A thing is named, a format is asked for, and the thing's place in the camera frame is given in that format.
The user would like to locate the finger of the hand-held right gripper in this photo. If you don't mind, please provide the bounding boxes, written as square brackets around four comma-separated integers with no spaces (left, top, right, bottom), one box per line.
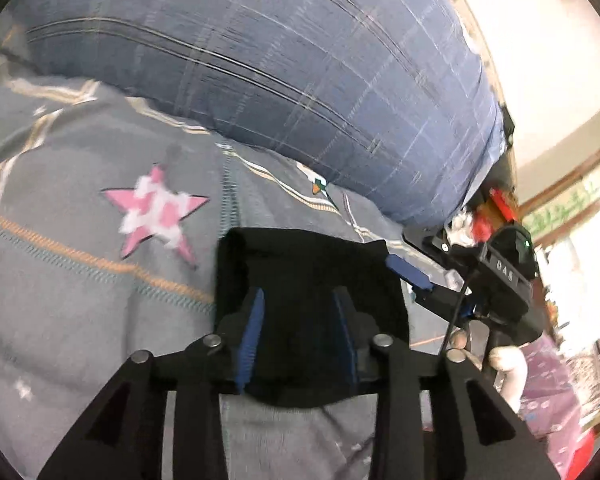
[403,229,457,272]
[385,254,477,324]

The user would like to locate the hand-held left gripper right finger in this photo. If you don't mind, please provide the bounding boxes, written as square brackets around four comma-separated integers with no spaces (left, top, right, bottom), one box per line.
[331,288,551,480]

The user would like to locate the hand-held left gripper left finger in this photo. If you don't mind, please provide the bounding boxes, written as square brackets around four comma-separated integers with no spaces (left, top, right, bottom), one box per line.
[37,288,267,480]

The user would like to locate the black pants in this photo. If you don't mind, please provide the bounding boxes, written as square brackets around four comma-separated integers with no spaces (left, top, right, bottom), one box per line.
[214,227,412,408]

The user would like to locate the person's right hand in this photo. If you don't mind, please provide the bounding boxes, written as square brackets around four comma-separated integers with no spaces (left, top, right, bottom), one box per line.
[450,329,529,413]

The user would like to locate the red box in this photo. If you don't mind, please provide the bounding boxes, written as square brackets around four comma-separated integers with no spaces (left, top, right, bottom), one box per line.
[485,187,521,223]

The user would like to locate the purple patterned clothing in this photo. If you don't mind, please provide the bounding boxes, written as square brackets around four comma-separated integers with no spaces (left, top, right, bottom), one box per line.
[520,332,596,480]

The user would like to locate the grey printed bed sheet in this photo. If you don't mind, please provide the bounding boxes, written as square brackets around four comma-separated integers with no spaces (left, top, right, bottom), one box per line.
[0,45,461,480]

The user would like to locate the blue plaid pillow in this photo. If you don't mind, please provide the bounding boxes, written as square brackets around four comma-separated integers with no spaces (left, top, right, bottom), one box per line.
[10,0,506,228]

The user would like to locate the framed wall picture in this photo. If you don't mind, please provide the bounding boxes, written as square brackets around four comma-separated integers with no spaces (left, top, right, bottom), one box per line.
[517,144,600,433]

